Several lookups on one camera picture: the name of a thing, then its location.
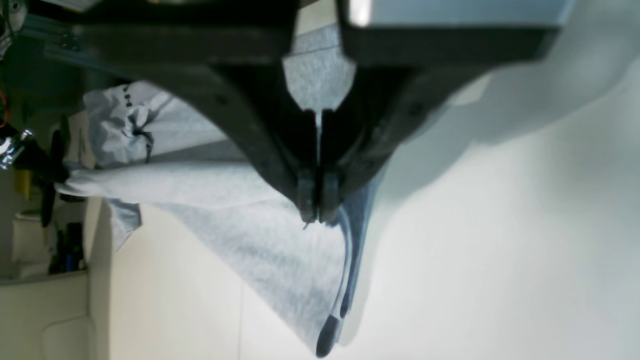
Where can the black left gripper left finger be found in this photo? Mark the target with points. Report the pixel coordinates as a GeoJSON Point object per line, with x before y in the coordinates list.
{"type": "Point", "coordinates": [224, 58]}

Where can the blue and black clamp tools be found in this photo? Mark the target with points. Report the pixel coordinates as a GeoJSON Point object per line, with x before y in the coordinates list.
{"type": "Point", "coordinates": [68, 254]}

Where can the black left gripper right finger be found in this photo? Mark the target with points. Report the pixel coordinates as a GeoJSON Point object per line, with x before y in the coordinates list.
{"type": "Point", "coordinates": [410, 57]}

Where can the grey T-shirt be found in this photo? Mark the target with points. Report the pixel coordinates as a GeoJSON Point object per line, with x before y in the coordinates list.
{"type": "Point", "coordinates": [152, 148]}

